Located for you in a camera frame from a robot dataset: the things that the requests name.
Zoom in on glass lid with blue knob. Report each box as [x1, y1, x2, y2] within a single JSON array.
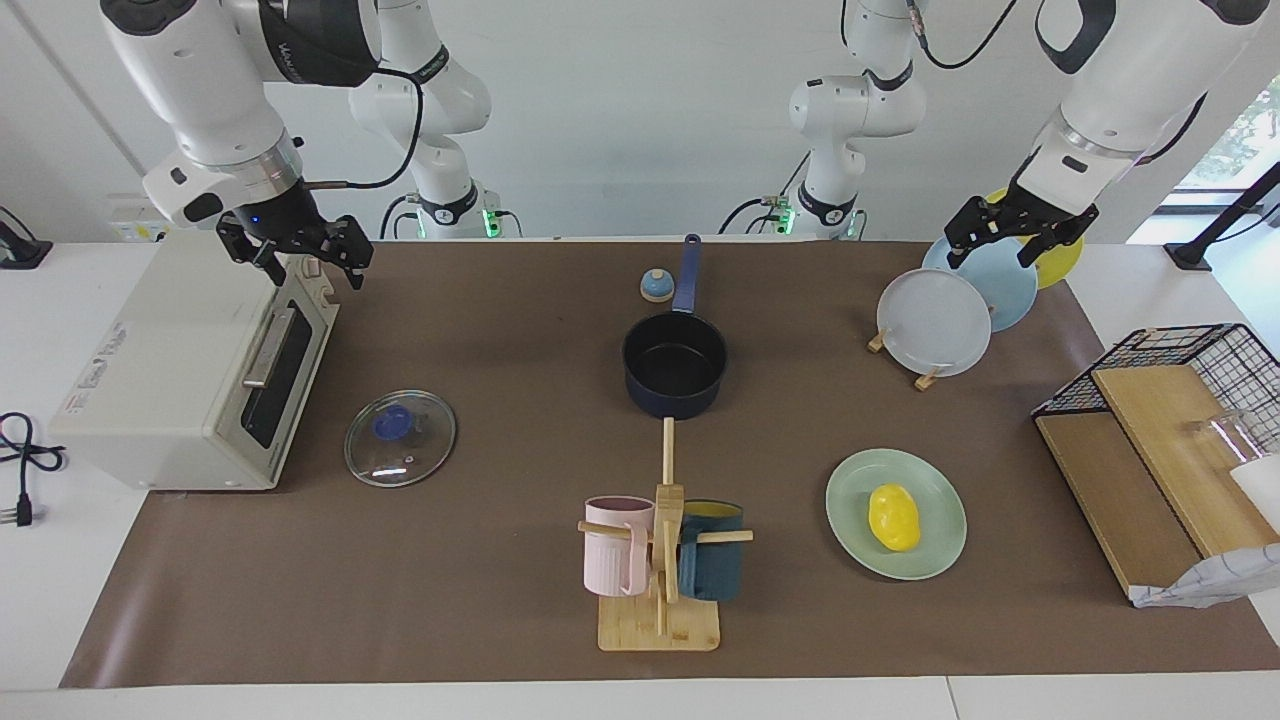
[[344, 390, 458, 489]]

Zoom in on yellow lemon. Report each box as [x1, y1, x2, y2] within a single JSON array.
[[868, 484, 921, 553]]

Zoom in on yellow plate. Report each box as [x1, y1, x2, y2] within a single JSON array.
[[985, 188, 1084, 291]]

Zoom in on light blue plate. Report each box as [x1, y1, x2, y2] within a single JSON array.
[[921, 237, 1040, 333]]

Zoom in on pale grey plate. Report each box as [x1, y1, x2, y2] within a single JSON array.
[[877, 268, 993, 378]]

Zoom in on wooden plate rack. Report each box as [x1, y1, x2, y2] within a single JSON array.
[[867, 325, 941, 392]]

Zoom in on light green plate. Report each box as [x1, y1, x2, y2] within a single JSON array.
[[826, 448, 968, 581]]

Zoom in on beige toaster oven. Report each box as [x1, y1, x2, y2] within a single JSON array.
[[48, 232, 341, 492]]

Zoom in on bright window with greenery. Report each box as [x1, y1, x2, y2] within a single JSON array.
[[1170, 75, 1280, 191]]

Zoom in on light wooden board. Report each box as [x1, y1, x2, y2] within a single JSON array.
[[1090, 365, 1280, 559]]

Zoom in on black desk clamp device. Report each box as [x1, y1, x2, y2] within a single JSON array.
[[0, 207, 53, 271]]

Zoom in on dark brown wooden board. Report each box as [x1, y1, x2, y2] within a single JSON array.
[[1035, 412, 1206, 599]]

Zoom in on clear glass cup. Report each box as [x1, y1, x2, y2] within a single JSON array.
[[1185, 408, 1271, 471]]

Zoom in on brown table mat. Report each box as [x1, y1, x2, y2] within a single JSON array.
[[60, 240, 1280, 689]]

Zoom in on white plastic container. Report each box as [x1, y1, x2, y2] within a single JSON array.
[[1230, 455, 1280, 533]]

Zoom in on pink ribbed mug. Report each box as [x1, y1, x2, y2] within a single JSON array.
[[584, 496, 656, 598]]

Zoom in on white checked cloth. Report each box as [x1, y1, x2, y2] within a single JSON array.
[[1130, 543, 1280, 609]]

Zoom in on dark teal mug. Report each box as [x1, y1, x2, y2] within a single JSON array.
[[677, 500, 745, 602]]

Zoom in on wooden mug rack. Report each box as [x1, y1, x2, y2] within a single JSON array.
[[577, 418, 754, 653]]

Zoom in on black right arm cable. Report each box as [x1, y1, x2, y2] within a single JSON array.
[[300, 62, 426, 191]]

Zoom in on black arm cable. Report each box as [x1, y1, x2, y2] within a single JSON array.
[[905, 0, 1021, 71], [300, 62, 426, 191]]

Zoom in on white wall socket box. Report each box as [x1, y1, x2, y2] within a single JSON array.
[[108, 193, 171, 244]]

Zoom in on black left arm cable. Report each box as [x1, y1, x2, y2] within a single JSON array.
[[905, 0, 1021, 71]]

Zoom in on black wire basket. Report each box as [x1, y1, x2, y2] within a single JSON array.
[[1032, 323, 1280, 456]]

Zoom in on black power cable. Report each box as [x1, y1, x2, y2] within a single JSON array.
[[0, 412, 66, 528]]

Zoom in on dark blue handled pot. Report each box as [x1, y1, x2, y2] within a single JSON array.
[[622, 234, 729, 421]]

